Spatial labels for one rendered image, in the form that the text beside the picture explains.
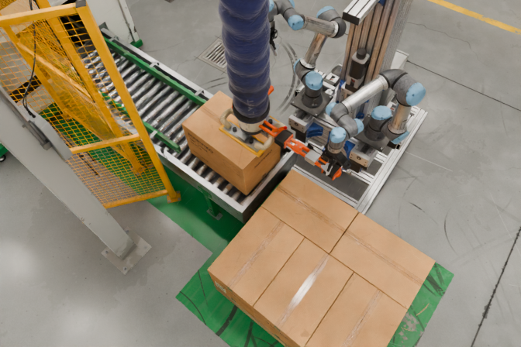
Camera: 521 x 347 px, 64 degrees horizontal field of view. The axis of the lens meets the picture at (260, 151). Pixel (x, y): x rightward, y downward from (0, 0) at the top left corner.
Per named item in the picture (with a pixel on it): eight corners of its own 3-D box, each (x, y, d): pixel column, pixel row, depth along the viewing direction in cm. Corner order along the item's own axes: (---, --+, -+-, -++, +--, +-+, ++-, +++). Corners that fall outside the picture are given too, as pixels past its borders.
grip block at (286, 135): (273, 142, 253) (273, 136, 248) (283, 132, 257) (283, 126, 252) (284, 149, 250) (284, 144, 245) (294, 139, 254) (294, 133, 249)
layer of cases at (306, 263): (214, 284, 318) (206, 269, 284) (291, 191, 357) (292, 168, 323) (349, 396, 276) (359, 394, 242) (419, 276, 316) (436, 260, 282)
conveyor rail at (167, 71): (106, 44, 422) (99, 29, 406) (110, 41, 424) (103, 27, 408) (291, 163, 342) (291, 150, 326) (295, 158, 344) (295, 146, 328)
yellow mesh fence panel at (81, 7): (82, 223, 363) (-104, 43, 185) (82, 213, 369) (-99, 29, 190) (181, 200, 372) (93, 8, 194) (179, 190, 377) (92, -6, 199)
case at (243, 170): (191, 152, 334) (181, 123, 300) (225, 121, 349) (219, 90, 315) (246, 196, 312) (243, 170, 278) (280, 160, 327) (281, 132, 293)
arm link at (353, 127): (352, 110, 218) (336, 120, 215) (366, 124, 213) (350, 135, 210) (350, 119, 225) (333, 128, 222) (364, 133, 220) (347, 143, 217)
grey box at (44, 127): (44, 142, 231) (15, 108, 206) (52, 135, 233) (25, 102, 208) (67, 160, 224) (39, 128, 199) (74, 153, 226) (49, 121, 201)
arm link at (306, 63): (298, 85, 286) (332, 17, 247) (289, 70, 294) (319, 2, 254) (312, 84, 292) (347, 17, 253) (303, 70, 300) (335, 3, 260)
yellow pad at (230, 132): (218, 129, 271) (217, 125, 267) (229, 120, 275) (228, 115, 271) (258, 157, 259) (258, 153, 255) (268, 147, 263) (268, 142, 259)
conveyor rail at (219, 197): (54, 84, 396) (44, 70, 380) (58, 80, 398) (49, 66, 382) (240, 221, 316) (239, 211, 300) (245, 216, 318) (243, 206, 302)
